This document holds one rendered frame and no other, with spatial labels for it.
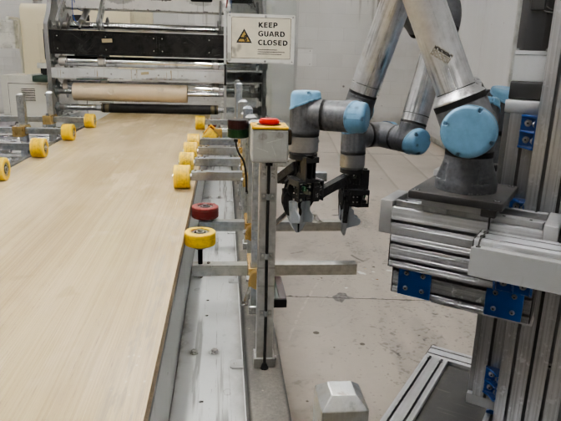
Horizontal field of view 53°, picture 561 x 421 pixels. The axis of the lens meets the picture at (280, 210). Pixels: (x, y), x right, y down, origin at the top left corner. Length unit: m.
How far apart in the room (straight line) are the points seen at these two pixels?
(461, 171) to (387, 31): 0.38
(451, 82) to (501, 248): 0.38
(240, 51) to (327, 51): 6.46
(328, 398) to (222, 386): 0.93
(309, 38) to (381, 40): 9.06
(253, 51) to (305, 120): 2.78
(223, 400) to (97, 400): 0.52
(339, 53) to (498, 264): 9.34
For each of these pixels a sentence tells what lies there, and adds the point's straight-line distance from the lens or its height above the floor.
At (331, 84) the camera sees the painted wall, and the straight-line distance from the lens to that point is 10.54.
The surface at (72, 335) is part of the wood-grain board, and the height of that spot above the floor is 0.90.
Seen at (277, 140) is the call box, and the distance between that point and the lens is 1.09.
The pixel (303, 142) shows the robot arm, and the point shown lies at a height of 1.15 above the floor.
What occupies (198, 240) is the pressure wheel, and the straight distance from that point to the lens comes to 1.44.
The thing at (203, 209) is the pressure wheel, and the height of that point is 0.91.
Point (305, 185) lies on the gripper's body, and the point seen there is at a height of 1.04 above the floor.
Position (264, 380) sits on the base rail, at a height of 0.70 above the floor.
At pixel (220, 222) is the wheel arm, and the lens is 1.71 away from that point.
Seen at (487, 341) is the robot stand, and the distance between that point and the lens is 1.82.
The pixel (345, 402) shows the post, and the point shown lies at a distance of 0.43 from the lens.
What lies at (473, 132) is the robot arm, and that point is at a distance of 1.28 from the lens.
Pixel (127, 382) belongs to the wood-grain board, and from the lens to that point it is 0.86.
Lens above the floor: 1.36
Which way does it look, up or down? 16 degrees down
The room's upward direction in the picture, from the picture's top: 2 degrees clockwise
